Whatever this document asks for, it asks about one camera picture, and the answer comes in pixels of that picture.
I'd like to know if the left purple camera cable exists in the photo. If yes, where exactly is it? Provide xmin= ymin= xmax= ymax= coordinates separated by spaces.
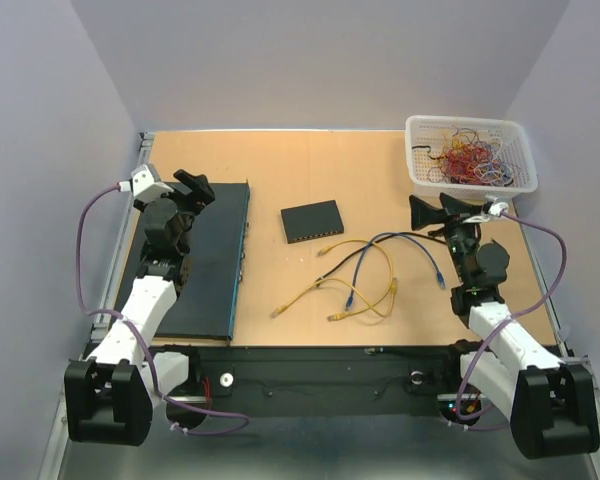
xmin=76 ymin=183 xmax=251 ymax=436

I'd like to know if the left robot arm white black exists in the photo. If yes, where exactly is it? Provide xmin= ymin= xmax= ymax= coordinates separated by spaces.
xmin=64 ymin=164 xmax=215 ymax=446

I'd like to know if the tangled coloured wires bundle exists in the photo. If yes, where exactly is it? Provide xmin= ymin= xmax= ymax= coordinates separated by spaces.
xmin=412 ymin=119 xmax=521 ymax=189

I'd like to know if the blue ethernet cable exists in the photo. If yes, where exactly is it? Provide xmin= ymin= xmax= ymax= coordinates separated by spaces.
xmin=344 ymin=232 xmax=448 ymax=308

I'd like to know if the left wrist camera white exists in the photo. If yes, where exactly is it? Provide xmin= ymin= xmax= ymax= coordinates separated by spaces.
xmin=130 ymin=163 xmax=173 ymax=203

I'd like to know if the small black network switch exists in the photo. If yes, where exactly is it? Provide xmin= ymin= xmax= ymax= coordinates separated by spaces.
xmin=281 ymin=200 xmax=344 ymax=244

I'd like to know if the white plastic basket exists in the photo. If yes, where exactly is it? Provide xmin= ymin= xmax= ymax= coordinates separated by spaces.
xmin=404 ymin=115 xmax=538 ymax=201

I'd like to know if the black cable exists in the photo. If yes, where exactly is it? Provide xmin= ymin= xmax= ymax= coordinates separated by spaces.
xmin=317 ymin=229 xmax=444 ymax=284

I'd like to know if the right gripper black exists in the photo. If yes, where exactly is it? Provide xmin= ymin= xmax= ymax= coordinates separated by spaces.
xmin=409 ymin=191 xmax=484 ymax=283

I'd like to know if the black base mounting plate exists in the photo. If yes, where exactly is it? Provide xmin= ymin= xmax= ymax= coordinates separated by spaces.
xmin=169 ymin=341 xmax=472 ymax=417

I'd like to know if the large rack network switch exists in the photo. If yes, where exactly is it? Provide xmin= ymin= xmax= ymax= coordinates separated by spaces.
xmin=138 ymin=178 xmax=252 ymax=346

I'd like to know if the aluminium frame rail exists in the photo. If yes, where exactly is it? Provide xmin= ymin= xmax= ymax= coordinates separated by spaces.
xmin=38 ymin=132 xmax=156 ymax=479

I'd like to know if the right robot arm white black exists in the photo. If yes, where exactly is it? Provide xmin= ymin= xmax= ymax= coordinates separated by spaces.
xmin=409 ymin=193 xmax=600 ymax=459

